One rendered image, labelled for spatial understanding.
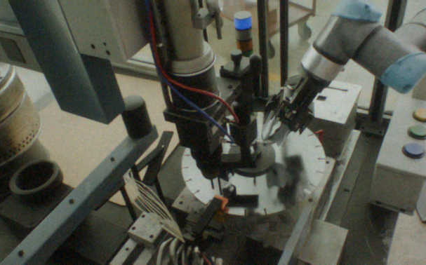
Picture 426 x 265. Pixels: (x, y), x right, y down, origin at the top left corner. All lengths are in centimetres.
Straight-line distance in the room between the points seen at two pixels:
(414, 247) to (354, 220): 93
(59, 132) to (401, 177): 110
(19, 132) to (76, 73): 60
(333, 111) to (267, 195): 38
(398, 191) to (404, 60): 42
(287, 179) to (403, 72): 32
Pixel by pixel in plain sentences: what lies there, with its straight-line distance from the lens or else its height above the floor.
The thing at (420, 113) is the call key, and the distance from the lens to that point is 115.
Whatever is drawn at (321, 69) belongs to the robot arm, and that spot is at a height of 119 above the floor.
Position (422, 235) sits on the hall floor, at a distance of 203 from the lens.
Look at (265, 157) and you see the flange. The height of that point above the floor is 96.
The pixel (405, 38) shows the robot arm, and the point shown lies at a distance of 75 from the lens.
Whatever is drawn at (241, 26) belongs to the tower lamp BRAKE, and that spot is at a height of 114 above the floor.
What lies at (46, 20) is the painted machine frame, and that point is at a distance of 61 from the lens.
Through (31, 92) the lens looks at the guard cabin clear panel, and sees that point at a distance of 177.
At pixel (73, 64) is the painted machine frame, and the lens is 62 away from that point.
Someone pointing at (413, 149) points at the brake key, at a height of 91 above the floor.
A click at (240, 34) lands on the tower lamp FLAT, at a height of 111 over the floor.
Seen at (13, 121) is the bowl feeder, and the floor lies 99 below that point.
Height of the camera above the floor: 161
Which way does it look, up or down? 41 degrees down
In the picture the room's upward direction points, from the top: 9 degrees counter-clockwise
